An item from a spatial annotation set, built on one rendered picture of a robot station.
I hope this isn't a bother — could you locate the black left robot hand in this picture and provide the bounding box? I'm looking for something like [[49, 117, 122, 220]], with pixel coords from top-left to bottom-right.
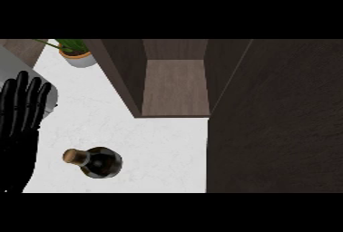
[[0, 70, 54, 194]]

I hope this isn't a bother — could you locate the dark wine bottle with cork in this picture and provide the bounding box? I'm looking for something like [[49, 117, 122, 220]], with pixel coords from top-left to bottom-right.
[[63, 146, 125, 179]]

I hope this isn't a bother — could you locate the brown wooden cabinet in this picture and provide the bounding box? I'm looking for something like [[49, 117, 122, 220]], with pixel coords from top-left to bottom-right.
[[82, 38, 255, 119]]

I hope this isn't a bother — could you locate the dark brown cabinet door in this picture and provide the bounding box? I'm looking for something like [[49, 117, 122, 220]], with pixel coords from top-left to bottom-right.
[[206, 38, 343, 194]]

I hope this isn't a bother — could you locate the potted green plant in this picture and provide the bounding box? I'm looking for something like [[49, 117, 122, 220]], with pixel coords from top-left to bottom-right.
[[34, 38, 98, 69]]

